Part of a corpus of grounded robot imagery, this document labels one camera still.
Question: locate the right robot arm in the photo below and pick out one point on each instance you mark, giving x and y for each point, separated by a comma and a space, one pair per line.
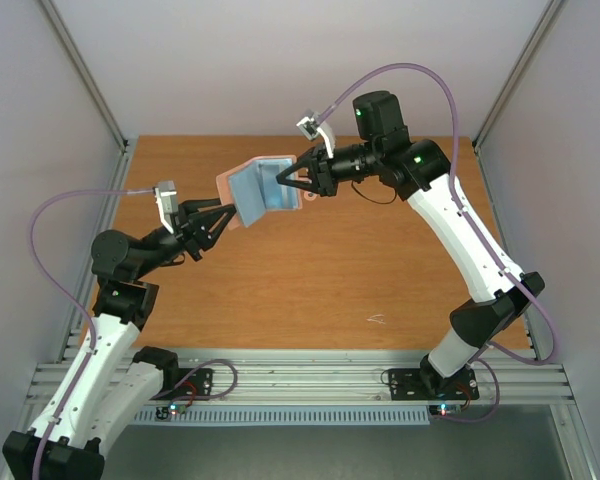
420, 174

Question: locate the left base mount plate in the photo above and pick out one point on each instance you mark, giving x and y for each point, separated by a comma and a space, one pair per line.
199, 383

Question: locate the base mount plate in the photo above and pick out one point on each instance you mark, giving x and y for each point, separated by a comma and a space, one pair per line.
199, 383
405, 384

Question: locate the left circuit board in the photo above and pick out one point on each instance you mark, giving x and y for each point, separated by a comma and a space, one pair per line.
165, 413

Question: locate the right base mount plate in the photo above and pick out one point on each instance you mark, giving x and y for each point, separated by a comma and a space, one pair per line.
405, 384

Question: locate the aluminium rail frame front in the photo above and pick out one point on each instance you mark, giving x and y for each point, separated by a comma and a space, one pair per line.
357, 377

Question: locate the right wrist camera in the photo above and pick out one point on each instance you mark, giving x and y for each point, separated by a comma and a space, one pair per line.
313, 128

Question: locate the right circuit board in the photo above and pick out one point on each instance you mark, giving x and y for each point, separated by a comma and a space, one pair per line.
447, 409

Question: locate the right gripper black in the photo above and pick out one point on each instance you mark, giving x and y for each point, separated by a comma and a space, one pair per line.
323, 171

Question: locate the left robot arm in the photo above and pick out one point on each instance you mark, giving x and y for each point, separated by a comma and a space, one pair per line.
72, 436

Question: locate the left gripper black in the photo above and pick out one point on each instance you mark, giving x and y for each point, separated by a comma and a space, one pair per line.
192, 228

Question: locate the aluminium corner post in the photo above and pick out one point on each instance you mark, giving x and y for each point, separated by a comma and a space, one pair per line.
71, 49
540, 31

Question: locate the circuit board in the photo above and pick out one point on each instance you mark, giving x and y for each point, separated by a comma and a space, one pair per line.
165, 413
447, 409

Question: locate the pink card holder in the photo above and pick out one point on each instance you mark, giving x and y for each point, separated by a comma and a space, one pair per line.
253, 189

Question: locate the grey slotted cable duct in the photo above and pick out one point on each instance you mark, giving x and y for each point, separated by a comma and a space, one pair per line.
266, 416

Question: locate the right aluminium corner post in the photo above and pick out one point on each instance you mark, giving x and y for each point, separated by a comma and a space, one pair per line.
540, 31

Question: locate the left aluminium corner post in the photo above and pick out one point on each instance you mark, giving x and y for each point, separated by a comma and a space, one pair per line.
71, 49

